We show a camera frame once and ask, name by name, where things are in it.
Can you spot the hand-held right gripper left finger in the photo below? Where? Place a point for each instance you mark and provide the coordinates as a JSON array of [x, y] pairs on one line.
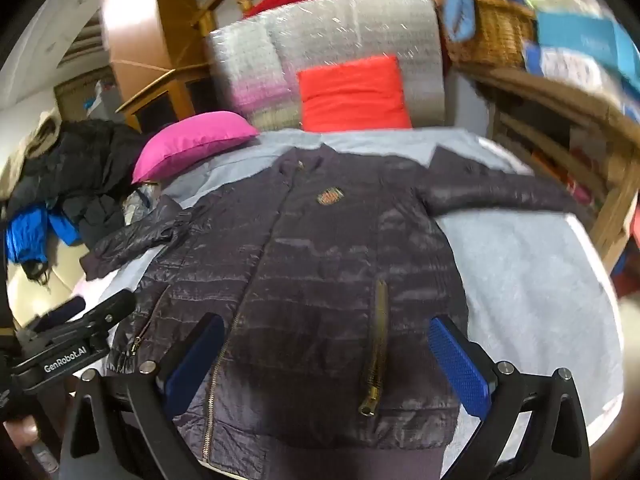
[[195, 360]]

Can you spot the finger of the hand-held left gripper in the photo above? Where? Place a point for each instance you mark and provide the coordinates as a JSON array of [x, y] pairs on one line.
[[112, 307], [62, 311]]

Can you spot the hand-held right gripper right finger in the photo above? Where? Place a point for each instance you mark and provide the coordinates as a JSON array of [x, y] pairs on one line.
[[460, 365]]

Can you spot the dark quilted puffer jacket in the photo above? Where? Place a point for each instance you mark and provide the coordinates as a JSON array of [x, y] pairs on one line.
[[320, 260]]

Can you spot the person's left hand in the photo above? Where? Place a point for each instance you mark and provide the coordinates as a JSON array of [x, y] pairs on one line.
[[22, 435]]

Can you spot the beige sofa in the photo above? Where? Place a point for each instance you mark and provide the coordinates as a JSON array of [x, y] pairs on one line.
[[30, 295]]

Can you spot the blue jacket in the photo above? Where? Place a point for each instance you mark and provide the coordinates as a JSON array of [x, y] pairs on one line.
[[27, 235]]

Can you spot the clear plastic bag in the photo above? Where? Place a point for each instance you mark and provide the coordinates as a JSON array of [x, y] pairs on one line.
[[140, 205]]

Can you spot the grey bed blanket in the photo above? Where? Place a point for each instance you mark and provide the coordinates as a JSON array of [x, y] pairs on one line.
[[525, 280]]

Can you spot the black jacket pile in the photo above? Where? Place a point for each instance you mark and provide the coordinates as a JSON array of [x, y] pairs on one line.
[[90, 160]]

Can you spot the beige fur-trimmed coat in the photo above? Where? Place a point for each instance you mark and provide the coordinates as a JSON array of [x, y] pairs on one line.
[[40, 135]]

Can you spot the pink pillow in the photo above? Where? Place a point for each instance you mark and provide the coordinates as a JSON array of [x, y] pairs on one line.
[[195, 140]]

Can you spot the wooden cabinet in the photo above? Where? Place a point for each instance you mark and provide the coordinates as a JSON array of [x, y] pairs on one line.
[[135, 20]]

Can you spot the red pillow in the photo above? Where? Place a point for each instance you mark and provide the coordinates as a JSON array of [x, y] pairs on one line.
[[350, 95]]

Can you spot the wicker basket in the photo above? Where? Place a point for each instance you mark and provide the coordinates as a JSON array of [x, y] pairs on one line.
[[500, 35]]

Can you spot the teal box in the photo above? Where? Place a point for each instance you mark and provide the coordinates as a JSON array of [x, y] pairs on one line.
[[580, 40]]

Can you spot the silver foil mat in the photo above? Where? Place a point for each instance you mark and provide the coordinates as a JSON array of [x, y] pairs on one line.
[[350, 25]]

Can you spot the light blue cloth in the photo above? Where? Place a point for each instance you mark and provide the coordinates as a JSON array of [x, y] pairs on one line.
[[457, 5]]

